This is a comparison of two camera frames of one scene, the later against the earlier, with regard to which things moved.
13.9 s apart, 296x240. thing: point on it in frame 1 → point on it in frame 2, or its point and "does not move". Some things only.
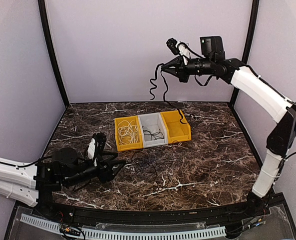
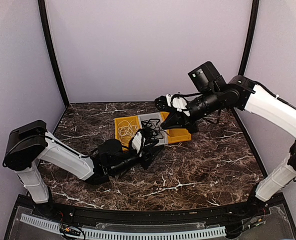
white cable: (128, 132) does not move
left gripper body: (104, 174) → (147, 158)
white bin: (153, 129) does not move
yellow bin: (176, 131) does not move
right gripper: (180, 71) → (178, 120)
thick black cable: (160, 65) → (152, 119)
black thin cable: (156, 135) → (165, 131)
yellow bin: (128, 133) does not move
